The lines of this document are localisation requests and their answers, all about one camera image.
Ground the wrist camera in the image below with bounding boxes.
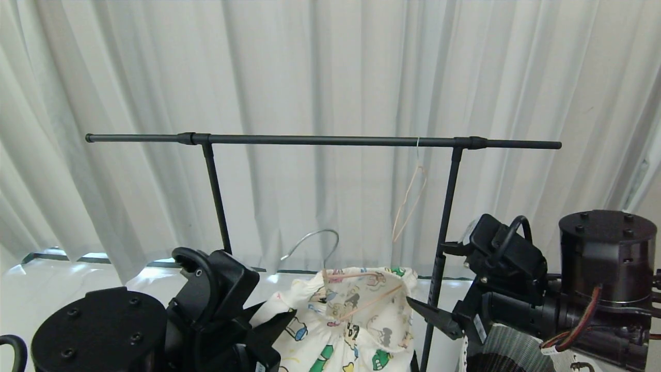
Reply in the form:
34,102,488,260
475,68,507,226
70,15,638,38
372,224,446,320
442,213,548,305
170,249,260,323

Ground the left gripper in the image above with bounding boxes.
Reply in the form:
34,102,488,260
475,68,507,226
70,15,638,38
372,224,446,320
178,309,298,372

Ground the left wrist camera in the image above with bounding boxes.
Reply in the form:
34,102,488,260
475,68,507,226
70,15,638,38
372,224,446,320
170,249,260,323

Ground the black clothes rack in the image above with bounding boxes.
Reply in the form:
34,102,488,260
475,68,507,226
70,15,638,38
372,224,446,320
85,132,562,372

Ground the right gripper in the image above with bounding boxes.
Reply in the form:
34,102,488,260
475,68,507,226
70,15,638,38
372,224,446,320
407,290,651,370

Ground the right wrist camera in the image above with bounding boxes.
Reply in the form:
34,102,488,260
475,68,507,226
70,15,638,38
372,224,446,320
442,213,548,305

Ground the white laundry basket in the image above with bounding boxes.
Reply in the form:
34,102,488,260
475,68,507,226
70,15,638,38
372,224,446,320
459,323,594,372

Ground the cream printed garment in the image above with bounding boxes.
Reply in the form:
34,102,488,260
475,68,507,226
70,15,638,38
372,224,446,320
249,266,420,372

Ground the white curtain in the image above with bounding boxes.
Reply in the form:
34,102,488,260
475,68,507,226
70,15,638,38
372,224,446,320
0,0,661,284

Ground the pink clothes hanger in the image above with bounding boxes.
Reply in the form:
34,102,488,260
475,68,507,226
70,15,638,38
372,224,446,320
280,229,406,321
392,138,428,243

